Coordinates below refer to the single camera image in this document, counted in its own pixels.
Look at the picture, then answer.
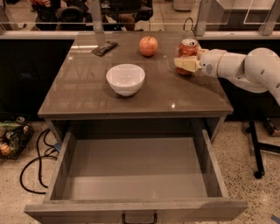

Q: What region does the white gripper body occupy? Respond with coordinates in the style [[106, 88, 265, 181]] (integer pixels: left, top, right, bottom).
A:
[[200, 49, 226, 78]]

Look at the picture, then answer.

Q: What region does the red coke can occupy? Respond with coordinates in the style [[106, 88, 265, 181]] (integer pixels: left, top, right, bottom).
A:
[[176, 38, 199, 75]]

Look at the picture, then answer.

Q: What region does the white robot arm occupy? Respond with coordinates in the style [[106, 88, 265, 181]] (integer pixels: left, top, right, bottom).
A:
[[174, 47, 280, 104]]

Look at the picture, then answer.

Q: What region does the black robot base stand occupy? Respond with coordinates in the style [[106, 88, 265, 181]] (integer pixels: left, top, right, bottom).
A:
[[246, 121, 280, 179]]

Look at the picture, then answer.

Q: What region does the grey cabinet with glossy top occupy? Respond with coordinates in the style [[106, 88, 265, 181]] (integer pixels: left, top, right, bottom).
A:
[[38, 31, 233, 141]]

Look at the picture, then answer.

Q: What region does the open grey top drawer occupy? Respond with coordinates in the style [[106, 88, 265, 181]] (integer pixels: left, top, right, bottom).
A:
[[24, 130, 248, 224]]

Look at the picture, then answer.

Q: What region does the red yellow apple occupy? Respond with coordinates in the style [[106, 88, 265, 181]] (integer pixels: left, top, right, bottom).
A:
[[139, 36, 158, 57]]

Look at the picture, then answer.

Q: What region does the white ceramic bowl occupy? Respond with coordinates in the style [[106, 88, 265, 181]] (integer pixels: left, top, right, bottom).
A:
[[106, 64, 145, 96]]

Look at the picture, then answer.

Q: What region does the dark snack bar wrapper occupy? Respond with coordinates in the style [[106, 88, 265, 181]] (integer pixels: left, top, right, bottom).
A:
[[92, 41, 118, 57]]

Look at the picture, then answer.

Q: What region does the person seated in background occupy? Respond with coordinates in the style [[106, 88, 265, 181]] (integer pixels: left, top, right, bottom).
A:
[[30, 0, 92, 31]]

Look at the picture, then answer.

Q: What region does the blue tape on floor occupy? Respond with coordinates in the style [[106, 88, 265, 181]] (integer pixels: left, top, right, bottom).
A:
[[271, 214, 280, 224]]

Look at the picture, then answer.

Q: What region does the black drawer handle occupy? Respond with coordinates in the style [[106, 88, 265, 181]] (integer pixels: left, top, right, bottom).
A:
[[122, 213, 158, 224]]

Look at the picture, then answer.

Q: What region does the black floor cable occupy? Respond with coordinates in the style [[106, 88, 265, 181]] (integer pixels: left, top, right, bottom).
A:
[[19, 128, 60, 195]]

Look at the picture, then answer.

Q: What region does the black wire basket with items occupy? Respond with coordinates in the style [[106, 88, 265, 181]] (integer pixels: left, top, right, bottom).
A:
[[0, 116, 34, 160]]

